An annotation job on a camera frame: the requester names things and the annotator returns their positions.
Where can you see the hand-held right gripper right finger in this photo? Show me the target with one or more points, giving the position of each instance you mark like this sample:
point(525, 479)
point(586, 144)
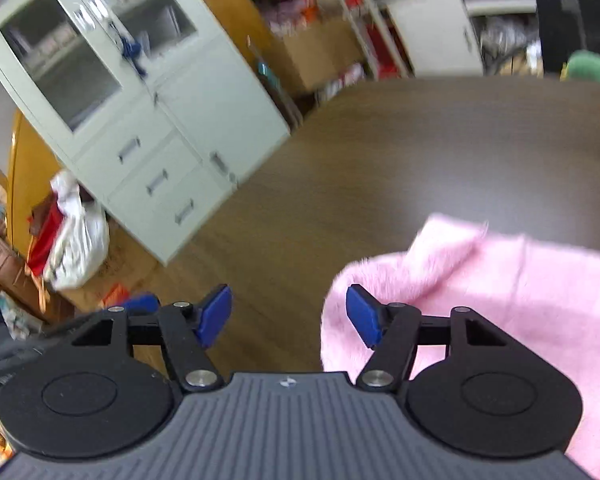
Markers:
point(362, 312)

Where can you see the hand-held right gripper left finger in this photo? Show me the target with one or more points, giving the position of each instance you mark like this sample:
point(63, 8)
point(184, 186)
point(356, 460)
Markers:
point(215, 315)

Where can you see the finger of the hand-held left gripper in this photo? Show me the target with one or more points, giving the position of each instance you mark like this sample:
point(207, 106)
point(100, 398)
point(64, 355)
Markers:
point(140, 304)

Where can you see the pink towel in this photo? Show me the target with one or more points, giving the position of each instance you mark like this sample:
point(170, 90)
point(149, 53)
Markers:
point(530, 300)

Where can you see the white plastic bag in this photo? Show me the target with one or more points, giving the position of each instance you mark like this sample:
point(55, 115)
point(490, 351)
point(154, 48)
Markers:
point(77, 245)

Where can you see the yellow wooden door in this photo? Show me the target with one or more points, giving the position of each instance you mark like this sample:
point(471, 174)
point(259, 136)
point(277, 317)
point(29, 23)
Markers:
point(30, 170)

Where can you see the white glass door cabinet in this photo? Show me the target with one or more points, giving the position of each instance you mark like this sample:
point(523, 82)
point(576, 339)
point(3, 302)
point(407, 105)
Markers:
point(215, 105)

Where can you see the metal pole teal clip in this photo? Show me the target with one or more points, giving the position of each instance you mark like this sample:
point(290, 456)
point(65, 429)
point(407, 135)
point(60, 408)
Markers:
point(270, 77)

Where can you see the blue hanging tassel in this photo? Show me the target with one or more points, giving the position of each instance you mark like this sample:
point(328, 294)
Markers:
point(132, 55)

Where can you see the red paper bag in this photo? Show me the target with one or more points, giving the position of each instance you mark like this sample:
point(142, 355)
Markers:
point(385, 52)

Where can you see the large brown cardboard box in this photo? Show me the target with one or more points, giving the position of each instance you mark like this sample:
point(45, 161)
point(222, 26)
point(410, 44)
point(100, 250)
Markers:
point(315, 55)

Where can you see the low white cabinet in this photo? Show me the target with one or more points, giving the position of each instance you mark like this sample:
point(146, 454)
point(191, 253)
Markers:
point(435, 35)

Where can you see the wooden shelf unit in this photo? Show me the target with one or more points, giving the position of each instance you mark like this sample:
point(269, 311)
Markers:
point(220, 5)

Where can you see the clear plastic bag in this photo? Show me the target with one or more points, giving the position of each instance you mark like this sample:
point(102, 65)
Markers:
point(505, 37)

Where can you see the green tissue pack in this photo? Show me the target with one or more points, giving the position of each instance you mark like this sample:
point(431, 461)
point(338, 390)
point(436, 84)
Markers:
point(597, 70)

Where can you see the black office chair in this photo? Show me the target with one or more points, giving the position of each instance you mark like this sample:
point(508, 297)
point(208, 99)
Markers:
point(580, 15)

